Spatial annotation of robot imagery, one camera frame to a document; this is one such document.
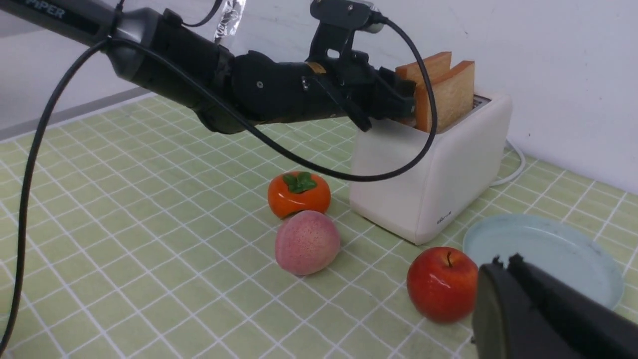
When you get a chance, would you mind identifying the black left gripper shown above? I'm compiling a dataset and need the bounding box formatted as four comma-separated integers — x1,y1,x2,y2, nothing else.
299,50,416,125

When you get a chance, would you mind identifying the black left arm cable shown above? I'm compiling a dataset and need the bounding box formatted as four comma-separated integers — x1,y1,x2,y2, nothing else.
0,17,439,357

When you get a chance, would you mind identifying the light blue plate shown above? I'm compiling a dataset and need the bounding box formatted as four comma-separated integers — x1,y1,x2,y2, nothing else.
463,213,625,309

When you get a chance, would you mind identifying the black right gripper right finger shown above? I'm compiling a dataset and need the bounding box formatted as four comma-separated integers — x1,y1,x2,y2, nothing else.
507,254,637,359

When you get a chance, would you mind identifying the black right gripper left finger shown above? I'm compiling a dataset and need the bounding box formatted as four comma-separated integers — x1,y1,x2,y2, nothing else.
472,264,579,359

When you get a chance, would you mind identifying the white toaster power cord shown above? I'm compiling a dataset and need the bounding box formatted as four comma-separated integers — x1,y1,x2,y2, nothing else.
489,139,527,188

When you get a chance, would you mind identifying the pink peach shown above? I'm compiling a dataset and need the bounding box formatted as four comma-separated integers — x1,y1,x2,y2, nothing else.
274,210,341,276

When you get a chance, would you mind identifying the orange persimmon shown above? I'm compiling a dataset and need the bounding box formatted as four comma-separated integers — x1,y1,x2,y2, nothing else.
267,171,332,219

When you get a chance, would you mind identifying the white two-slot toaster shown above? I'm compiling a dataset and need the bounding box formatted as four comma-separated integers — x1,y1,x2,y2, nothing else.
349,91,512,245

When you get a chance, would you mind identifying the red apple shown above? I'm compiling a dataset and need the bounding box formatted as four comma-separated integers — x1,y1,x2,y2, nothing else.
406,247,479,324

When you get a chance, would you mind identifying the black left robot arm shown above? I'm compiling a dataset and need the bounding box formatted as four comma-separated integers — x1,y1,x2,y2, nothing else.
1,0,415,134

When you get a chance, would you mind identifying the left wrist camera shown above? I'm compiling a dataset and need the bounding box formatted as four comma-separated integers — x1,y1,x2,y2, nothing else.
308,0,384,62

